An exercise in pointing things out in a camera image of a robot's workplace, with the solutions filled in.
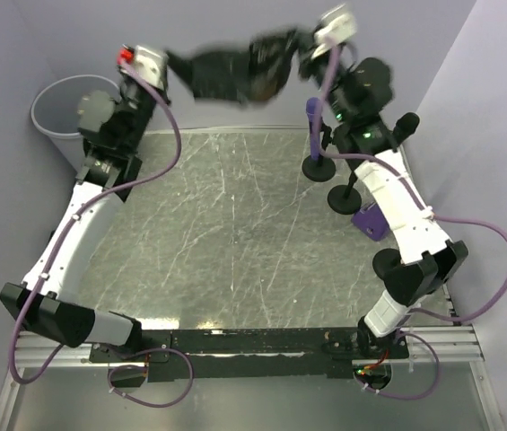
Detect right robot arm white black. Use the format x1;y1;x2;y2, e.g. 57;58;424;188
300;43;468;358

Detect black trash bag roll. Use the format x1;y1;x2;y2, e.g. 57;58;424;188
166;28;308;106

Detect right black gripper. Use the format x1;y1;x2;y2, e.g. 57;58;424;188
291;22;354;125

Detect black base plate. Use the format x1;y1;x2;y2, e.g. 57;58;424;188
89;327;409;383

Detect grey plastic trash bin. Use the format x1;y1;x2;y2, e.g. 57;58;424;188
31;75;118;172

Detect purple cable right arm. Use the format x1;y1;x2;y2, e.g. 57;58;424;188
319;42;507;400

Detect beige microphone on stand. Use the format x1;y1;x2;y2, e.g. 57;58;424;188
372;248;403;281

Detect black microphone on stand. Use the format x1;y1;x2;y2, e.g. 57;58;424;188
328;112;424;215

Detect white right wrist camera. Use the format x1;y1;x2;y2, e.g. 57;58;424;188
314;4;357;44

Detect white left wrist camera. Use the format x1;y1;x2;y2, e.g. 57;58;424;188
118;45;168;92

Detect aluminium rail frame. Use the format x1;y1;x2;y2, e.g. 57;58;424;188
0;326;504;430

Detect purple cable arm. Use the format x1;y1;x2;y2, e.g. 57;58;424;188
319;42;507;400
8;60;195;409

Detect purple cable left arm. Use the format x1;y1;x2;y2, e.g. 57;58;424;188
8;60;195;409

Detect purple box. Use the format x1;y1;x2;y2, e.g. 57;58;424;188
351;203;390;242

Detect purple microphone on stand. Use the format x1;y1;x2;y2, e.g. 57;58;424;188
302;97;336;182

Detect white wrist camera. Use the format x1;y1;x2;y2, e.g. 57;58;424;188
118;45;168;92
314;4;357;44

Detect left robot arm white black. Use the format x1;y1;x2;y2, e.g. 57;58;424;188
0;72;169;361

